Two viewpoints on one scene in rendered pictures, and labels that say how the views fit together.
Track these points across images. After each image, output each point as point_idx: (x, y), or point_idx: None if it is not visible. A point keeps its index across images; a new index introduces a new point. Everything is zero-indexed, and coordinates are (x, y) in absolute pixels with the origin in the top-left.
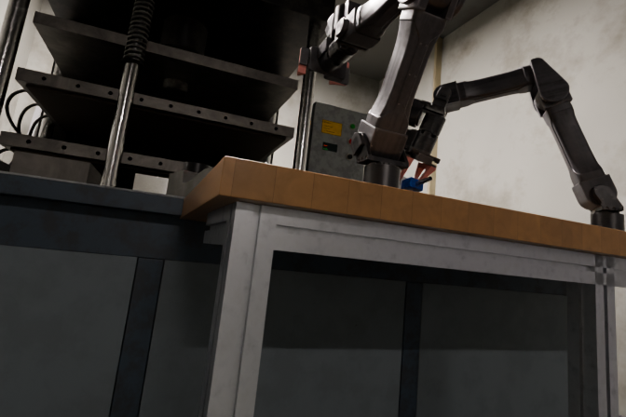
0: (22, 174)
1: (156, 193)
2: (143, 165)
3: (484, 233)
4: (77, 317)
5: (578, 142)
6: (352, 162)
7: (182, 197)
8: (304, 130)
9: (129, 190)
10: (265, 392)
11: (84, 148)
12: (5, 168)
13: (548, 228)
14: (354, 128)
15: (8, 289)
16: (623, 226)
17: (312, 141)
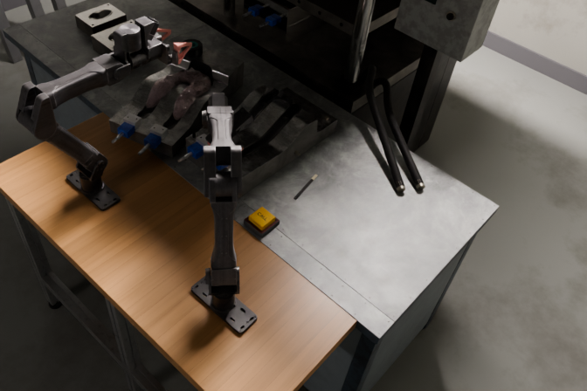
0: (60, 77)
1: (93, 104)
2: None
3: (44, 236)
4: None
5: (214, 234)
6: (454, 24)
7: (101, 111)
8: None
9: (86, 99)
10: None
11: None
12: (116, 21)
13: (65, 254)
14: None
15: (82, 113)
16: (217, 303)
17: None
